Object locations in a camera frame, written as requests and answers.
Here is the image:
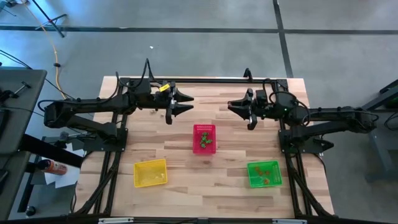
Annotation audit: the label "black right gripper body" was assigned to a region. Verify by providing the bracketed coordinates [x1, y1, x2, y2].
[247, 88, 274, 131]

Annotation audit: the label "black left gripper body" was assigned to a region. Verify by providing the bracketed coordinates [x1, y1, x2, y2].
[136, 82, 177, 125]

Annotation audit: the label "red plastic basket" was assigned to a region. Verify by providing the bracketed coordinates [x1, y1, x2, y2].
[192, 124, 217, 156]

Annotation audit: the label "green plastic basket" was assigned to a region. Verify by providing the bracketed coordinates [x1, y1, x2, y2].
[246, 160, 284, 189]

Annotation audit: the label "yellow plastic basket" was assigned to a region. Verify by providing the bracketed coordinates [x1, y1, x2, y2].
[133, 158, 169, 189]

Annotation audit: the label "grey metal cart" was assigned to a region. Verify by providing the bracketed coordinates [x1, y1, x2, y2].
[341, 79, 398, 183]

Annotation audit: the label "white metal hinge plate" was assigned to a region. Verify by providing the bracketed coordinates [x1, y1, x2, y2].
[272, 218, 308, 224]
[98, 217, 134, 224]

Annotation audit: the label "black metal bar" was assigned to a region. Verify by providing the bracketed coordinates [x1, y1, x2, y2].
[18, 133, 85, 169]

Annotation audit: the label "white paper sheets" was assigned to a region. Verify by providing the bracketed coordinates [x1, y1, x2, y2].
[43, 141, 85, 189]

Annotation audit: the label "orange bottle with black cap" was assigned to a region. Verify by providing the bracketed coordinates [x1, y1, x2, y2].
[36, 158, 68, 176]

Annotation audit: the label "black tripod legs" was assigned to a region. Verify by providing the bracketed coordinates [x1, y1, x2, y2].
[30, 0, 68, 39]

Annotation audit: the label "dark grey side table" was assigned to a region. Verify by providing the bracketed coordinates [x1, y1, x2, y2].
[0, 68, 48, 220]

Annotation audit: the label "black clamp tool with rod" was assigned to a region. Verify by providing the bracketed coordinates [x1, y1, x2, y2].
[0, 81, 32, 102]

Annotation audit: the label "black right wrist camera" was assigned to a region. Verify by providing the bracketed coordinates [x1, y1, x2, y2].
[254, 88, 269, 103]

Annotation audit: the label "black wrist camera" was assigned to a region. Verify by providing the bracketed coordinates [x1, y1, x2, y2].
[254, 88, 269, 103]
[155, 81, 172, 94]

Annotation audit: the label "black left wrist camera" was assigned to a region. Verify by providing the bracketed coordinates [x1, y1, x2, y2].
[155, 81, 172, 94]

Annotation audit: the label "black aluminium table frame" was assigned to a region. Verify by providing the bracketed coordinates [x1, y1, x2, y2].
[70, 76, 335, 219]

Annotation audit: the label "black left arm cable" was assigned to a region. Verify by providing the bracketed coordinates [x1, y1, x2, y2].
[115, 57, 156, 94]

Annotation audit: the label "black cable bundle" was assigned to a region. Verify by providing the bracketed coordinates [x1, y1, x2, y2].
[74, 151, 122, 216]
[285, 154, 333, 218]

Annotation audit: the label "black floor cables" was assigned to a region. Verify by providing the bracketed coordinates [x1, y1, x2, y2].
[0, 49, 77, 102]

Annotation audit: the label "yellow floor cable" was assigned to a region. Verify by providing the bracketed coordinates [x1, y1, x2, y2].
[21, 0, 68, 100]

